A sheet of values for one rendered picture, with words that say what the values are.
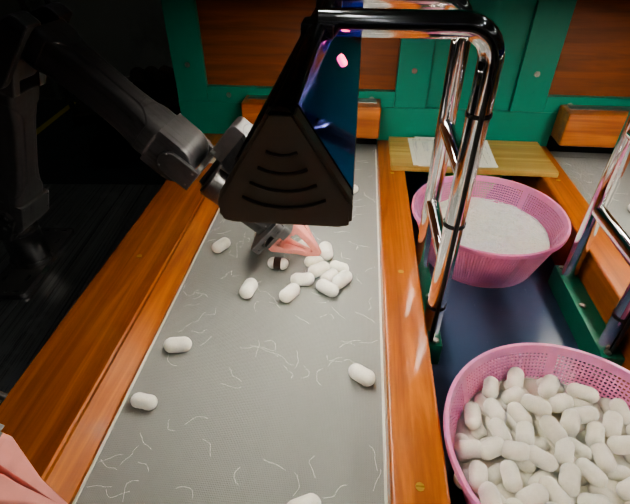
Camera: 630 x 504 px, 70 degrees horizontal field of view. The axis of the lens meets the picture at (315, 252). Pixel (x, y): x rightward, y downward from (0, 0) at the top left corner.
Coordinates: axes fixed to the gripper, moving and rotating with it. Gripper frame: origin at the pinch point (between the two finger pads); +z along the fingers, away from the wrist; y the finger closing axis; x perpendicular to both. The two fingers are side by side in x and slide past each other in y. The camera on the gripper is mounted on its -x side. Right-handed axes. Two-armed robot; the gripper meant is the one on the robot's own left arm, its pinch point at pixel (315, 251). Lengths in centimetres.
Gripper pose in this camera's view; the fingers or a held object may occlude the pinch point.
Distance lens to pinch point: 72.0
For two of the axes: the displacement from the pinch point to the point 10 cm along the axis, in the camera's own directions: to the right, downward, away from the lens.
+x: -6.4, 5.7, 5.1
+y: 0.9, -6.0, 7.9
